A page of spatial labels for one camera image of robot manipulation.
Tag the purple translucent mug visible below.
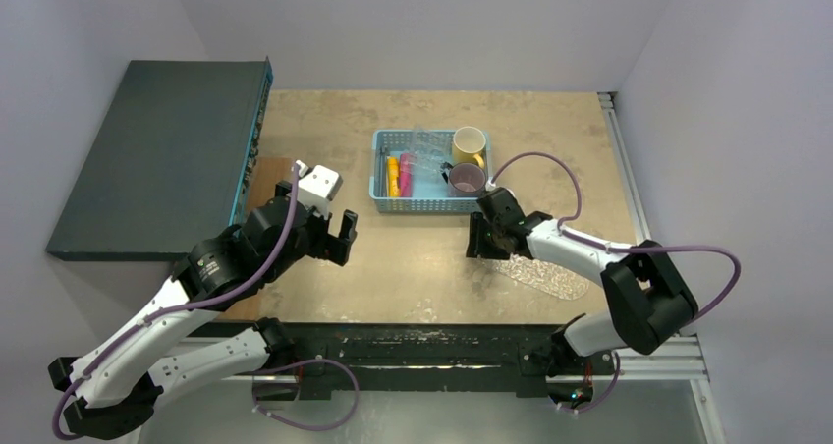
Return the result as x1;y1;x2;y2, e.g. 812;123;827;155
441;162;487;197

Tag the clear textured oval tray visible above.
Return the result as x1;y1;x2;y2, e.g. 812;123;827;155
484;255;590;301

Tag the yellow mug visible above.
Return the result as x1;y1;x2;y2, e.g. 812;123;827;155
452;126;487;169

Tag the light blue perforated basket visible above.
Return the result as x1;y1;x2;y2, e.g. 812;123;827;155
369;129;483;215

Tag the pink toothpaste tube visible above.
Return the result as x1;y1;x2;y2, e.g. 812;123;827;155
399;152;415;198

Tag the clear plastic packaging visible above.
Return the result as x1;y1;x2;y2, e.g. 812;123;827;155
408;126;453;180

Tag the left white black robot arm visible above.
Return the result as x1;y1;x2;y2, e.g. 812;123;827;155
48;196;359;441

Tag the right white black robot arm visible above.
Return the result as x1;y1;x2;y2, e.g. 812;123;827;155
466;188;699;372

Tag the yellow toothpaste tube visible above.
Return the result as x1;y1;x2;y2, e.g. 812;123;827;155
386;156;401;198

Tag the grey toothbrush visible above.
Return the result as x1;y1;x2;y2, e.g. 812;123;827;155
376;146;387;198

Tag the dark grey flat box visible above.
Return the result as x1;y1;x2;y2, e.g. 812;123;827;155
46;59;273;262

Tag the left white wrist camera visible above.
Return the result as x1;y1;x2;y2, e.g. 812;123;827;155
295;160;343;219

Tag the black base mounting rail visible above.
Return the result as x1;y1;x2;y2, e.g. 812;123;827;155
189;320;678;404

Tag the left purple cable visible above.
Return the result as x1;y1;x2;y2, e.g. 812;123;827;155
51;164;361;442

